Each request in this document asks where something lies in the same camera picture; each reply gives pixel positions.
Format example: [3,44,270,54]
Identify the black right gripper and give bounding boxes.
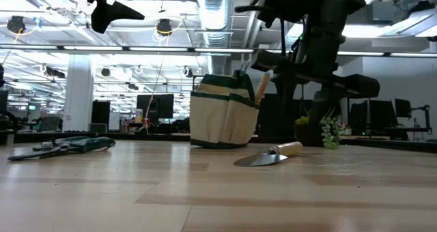
[252,50,380,124]

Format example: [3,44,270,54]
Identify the wooden handled garden tool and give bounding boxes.
[255,72,271,106]

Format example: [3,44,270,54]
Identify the beige green canvas gardening bag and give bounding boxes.
[189,70,261,150]

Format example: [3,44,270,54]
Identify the green handled pruning shears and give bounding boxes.
[7,135,116,162]

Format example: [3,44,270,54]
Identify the potted succulent plant black pot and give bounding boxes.
[294,115,346,151]

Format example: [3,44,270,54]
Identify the ceiling light strip row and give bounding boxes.
[0,44,437,59]

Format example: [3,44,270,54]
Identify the black computer monitor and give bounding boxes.
[0,89,10,114]
[368,99,399,137]
[394,98,412,119]
[348,101,369,136]
[136,93,175,120]

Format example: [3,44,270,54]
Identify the white square pillar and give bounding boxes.
[62,53,95,133]

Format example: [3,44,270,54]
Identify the grey office chair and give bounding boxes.
[33,115,61,133]

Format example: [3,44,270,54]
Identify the black ceiling camera yellow cable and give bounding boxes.
[6,15,27,34]
[156,18,173,37]

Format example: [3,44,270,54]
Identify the steel trowel wooden handle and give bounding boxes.
[233,141,304,168]

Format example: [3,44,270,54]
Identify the silver spiral ventilation duct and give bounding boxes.
[196,0,234,76]

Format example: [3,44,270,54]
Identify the black metal frame stand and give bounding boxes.
[191,74,205,93]

